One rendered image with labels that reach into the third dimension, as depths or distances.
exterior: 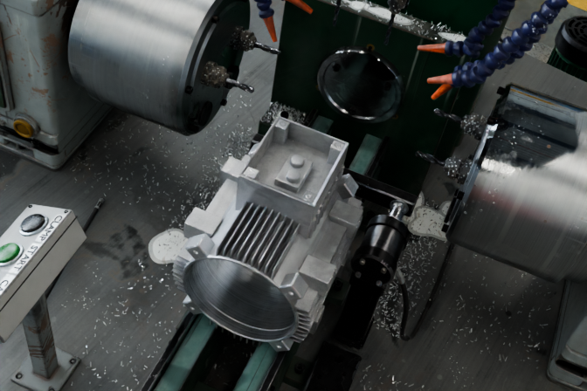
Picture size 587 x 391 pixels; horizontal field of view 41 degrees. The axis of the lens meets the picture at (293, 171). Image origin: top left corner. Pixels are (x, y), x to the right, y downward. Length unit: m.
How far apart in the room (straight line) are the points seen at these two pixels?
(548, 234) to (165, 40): 0.59
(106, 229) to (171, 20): 0.38
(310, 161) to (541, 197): 0.31
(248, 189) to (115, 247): 0.40
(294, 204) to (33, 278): 0.32
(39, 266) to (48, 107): 0.41
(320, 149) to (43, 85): 0.48
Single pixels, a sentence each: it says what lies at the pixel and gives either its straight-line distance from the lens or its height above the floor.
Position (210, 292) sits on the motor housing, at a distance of 1.07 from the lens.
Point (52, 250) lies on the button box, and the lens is 0.99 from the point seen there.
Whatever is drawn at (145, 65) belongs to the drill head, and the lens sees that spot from 1.17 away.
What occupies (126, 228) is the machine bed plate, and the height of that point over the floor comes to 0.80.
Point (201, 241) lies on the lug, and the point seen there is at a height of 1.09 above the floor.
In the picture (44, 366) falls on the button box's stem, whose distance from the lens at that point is 1.16.
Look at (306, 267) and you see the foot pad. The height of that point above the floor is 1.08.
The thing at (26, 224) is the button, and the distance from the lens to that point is 1.01.
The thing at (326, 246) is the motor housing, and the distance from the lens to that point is 1.00.
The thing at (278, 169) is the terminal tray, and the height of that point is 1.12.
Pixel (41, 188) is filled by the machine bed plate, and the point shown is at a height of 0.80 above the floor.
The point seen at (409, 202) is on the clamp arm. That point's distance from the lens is 1.13.
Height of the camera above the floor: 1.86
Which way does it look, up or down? 47 degrees down
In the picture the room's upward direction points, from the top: 11 degrees clockwise
